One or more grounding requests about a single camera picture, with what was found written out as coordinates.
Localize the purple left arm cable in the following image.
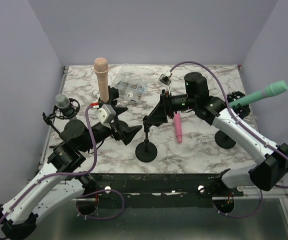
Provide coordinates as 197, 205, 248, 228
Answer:
0, 102, 100, 238

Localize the beige microphone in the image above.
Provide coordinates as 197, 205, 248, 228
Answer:
94, 57, 109, 103

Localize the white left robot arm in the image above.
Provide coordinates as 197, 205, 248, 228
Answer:
0, 104, 142, 240

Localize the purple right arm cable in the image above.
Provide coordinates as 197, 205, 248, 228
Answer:
168, 61, 288, 218

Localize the black desk mic stand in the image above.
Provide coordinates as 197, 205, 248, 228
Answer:
135, 116, 157, 163
97, 85, 129, 131

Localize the black shock mount stand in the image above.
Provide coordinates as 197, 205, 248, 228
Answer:
214, 91, 250, 150
42, 98, 80, 134

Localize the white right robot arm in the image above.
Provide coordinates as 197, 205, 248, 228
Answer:
143, 72, 288, 196

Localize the clear plastic parts box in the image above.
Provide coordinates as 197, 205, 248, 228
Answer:
112, 64, 153, 103

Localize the teal microphone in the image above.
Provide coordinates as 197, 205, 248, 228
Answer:
229, 80, 288, 108

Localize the black right shock mount stand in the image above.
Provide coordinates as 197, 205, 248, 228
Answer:
214, 91, 250, 150

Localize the small white cylinder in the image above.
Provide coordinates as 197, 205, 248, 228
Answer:
92, 89, 100, 98

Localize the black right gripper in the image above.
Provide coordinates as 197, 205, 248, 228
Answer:
146, 90, 197, 124

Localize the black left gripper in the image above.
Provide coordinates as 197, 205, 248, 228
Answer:
81, 106, 143, 153

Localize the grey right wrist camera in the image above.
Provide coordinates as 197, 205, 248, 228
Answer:
158, 71, 172, 93

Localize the silver condenser microphone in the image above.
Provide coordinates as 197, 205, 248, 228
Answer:
55, 94, 75, 119

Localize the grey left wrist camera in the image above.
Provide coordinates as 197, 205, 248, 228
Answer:
95, 104, 116, 125

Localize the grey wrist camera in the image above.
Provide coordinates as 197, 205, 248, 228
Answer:
158, 71, 172, 93
95, 104, 116, 125

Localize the pink microphone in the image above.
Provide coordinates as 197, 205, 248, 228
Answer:
173, 112, 182, 144

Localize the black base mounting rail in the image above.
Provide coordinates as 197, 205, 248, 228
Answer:
76, 173, 244, 215

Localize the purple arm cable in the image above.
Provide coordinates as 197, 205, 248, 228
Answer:
0, 102, 100, 238
168, 61, 288, 218

